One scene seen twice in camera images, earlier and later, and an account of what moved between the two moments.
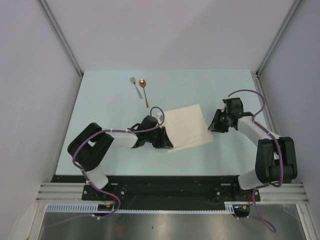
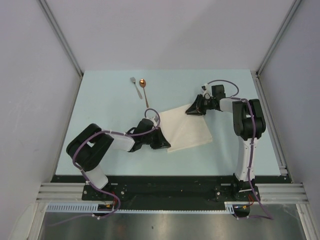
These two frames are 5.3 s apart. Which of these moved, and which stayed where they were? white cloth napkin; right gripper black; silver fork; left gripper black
Moved: right gripper black
Stayed: white cloth napkin; silver fork; left gripper black
